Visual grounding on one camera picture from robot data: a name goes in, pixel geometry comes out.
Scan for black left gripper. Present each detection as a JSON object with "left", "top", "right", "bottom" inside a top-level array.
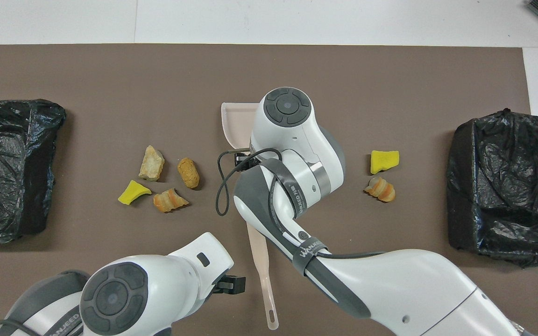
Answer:
[{"left": 213, "top": 275, "right": 246, "bottom": 294}]

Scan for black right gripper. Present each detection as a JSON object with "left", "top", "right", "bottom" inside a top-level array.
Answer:
[{"left": 234, "top": 150, "right": 262, "bottom": 171}]

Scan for beige plastic dustpan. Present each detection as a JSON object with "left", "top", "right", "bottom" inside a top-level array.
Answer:
[{"left": 221, "top": 102, "right": 260, "bottom": 150}]

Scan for beige hand brush black bristles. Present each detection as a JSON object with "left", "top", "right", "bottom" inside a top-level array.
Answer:
[{"left": 247, "top": 222, "right": 279, "bottom": 330}]

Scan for brown oval bread roll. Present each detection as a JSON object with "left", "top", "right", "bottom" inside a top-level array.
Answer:
[{"left": 177, "top": 158, "right": 200, "bottom": 189}]

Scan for striped croissant piece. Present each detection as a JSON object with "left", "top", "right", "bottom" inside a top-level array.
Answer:
[{"left": 153, "top": 188, "right": 189, "bottom": 213}]

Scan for pale bread chunk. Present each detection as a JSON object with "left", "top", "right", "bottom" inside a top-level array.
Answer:
[{"left": 138, "top": 146, "right": 165, "bottom": 182}]

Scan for yellow sponge wedge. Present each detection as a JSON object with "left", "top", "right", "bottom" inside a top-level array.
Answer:
[{"left": 118, "top": 180, "right": 152, "bottom": 206}]

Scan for small striped bread piece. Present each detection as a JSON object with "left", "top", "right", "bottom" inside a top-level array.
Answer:
[{"left": 364, "top": 176, "right": 396, "bottom": 203}]

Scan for yellow sponge block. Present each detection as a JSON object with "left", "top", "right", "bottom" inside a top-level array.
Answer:
[{"left": 370, "top": 150, "right": 400, "bottom": 175}]

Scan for black bag lined bin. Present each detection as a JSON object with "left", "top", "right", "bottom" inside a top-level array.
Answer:
[
  {"left": 0, "top": 99, "right": 67, "bottom": 243},
  {"left": 446, "top": 108, "right": 538, "bottom": 268}
]

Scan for brown table mat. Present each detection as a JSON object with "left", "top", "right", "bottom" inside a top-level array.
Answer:
[{"left": 0, "top": 44, "right": 538, "bottom": 336}]

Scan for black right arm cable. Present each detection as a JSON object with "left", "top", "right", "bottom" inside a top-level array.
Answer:
[{"left": 216, "top": 148, "right": 391, "bottom": 262}]

